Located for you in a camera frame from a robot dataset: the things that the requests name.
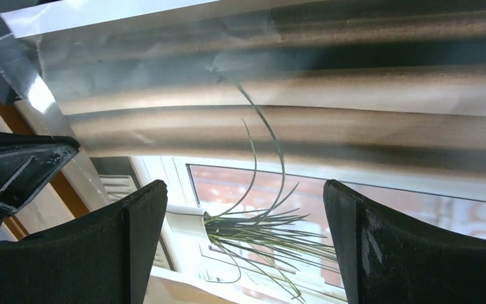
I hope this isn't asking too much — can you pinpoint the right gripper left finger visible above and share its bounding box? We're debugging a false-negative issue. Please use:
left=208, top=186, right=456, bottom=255
left=0, top=180, right=168, bottom=303

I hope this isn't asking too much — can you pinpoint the glossy plant photo print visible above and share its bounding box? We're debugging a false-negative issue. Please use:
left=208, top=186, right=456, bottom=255
left=0, top=1, right=486, bottom=303

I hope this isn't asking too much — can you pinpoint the brown cardboard backing board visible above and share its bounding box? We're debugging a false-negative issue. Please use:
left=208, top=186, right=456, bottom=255
left=0, top=103, right=90, bottom=219

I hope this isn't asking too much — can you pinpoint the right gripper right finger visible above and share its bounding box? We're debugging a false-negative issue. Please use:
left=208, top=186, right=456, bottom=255
left=323, top=179, right=486, bottom=303

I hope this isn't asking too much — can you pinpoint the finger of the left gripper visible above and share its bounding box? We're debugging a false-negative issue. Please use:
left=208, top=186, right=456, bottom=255
left=0, top=132, right=80, bottom=227

